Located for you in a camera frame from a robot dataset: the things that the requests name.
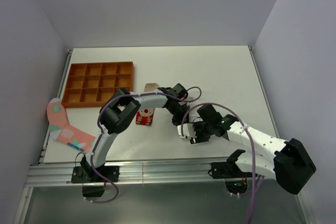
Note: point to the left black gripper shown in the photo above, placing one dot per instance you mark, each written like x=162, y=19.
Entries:
x=177, y=121

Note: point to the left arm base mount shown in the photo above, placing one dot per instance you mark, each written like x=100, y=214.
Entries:
x=79, y=176

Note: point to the pink patterned sock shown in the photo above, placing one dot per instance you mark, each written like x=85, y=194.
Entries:
x=62, y=131

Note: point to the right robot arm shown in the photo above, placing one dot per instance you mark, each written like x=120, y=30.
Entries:
x=285, y=161

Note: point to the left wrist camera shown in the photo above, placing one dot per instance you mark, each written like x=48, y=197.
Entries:
x=190, y=98

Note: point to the beige red reindeer sock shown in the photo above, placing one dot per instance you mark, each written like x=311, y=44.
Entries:
x=145, y=117

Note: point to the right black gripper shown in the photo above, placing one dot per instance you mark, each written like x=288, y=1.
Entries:
x=197, y=138

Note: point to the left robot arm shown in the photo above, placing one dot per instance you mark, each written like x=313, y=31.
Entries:
x=118, y=113

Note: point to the aluminium frame rail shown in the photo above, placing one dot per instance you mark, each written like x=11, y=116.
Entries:
x=130, y=172

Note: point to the orange compartment tray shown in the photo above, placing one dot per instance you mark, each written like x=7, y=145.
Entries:
x=91, y=85

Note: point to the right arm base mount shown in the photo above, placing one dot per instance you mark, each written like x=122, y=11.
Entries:
x=236, y=181

